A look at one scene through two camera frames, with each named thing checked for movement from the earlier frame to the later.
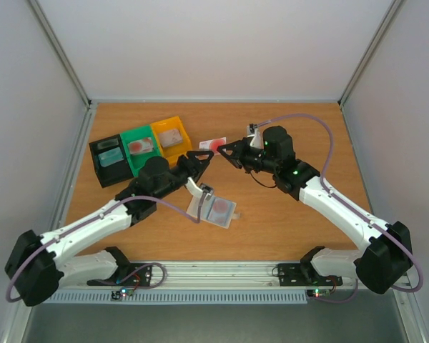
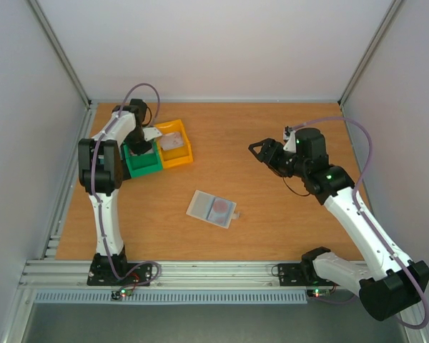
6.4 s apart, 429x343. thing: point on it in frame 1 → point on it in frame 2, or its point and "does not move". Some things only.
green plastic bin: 137,161 does not move
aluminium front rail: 213,276 does not move
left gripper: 187,164 → 139,150
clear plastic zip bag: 217,211 does not move
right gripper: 239,153 → 272,156
